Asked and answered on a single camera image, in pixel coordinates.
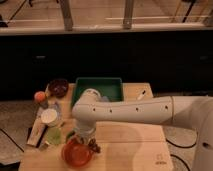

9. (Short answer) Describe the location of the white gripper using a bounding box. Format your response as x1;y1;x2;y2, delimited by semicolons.
74;128;96;145

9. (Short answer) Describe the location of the dark grape bunch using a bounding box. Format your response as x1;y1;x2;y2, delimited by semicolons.
88;138;101;153

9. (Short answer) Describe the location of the red plastic bowl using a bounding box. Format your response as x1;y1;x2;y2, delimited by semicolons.
61;138;93;167

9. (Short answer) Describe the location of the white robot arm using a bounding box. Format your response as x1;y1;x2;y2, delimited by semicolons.
72;89;213;171

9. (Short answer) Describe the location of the dark maroon bowl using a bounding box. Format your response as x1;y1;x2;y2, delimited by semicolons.
48;79;69;98

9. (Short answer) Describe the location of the green cucumber toy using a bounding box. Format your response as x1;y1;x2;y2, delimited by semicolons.
66;131;75;141

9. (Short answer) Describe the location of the light green cup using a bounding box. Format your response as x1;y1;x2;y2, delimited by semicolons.
46;128;61;145

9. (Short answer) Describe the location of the white cup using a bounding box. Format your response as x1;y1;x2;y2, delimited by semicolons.
41;108;59;127

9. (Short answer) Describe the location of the wooden block box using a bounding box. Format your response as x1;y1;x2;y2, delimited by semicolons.
27;117;46;147

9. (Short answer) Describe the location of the green plastic tray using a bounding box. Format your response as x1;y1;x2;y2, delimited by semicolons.
71;77;124;106

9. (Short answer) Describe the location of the orange ball toy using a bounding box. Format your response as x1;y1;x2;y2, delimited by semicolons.
34;91;46;103

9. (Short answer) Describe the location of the white marker pen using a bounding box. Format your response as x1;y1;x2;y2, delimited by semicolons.
137;90;146;100

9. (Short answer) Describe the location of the black floor cable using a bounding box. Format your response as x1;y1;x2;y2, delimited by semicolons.
0;128;26;154

